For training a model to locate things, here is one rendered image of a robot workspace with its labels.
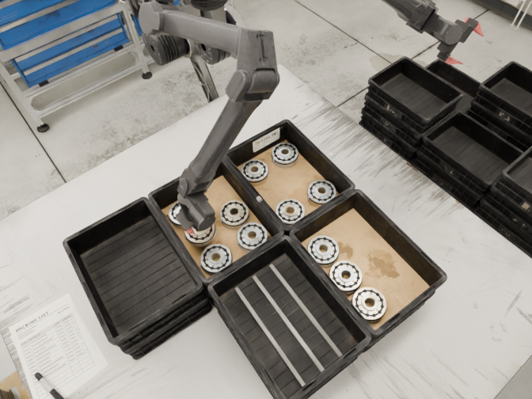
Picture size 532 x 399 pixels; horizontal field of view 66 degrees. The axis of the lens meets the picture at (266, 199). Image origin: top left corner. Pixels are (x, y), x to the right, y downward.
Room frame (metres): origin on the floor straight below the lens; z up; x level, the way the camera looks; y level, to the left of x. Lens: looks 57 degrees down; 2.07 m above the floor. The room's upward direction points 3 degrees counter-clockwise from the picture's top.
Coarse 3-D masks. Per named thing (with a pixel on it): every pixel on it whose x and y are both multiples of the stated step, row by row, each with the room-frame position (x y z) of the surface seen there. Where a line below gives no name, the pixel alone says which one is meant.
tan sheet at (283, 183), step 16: (304, 160) 0.98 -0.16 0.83; (272, 176) 0.91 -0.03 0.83; (288, 176) 0.91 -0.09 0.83; (304, 176) 0.90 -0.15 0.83; (320, 176) 0.90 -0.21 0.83; (272, 192) 0.84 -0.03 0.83; (288, 192) 0.83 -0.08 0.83; (304, 192) 0.83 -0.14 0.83; (320, 192) 0.83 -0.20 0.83; (336, 192) 0.82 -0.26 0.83; (272, 208) 0.77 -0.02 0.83
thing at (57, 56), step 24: (0, 0) 2.16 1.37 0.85; (24, 0) 2.22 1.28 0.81; (48, 0) 2.29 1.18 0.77; (72, 0) 2.35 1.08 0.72; (96, 0) 2.44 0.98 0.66; (0, 24) 2.12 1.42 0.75; (24, 24) 2.18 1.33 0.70; (48, 24) 2.26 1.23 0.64; (96, 24) 2.40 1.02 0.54; (120, 24) 2.50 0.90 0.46; (48, 48) 2.21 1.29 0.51; (72, 48) 2.29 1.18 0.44; (96, 48) 2.37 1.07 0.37; (24, 72) 2.09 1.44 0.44; (48, 72) 2.17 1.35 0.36
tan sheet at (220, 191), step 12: (216, 180) 0.90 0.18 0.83; (216, 192) 0.85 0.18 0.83; (228, 192) 0.85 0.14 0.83; (216, 204) 0.80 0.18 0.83; (216, 216) 0.75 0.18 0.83; (252, 216) 0.74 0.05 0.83; (216, 228) 0.70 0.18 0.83; (216, 240) 0.65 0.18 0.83; (228, 240) 0.65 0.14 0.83; (192, 252) 0.61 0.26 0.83; (240, 252) 0.60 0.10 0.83
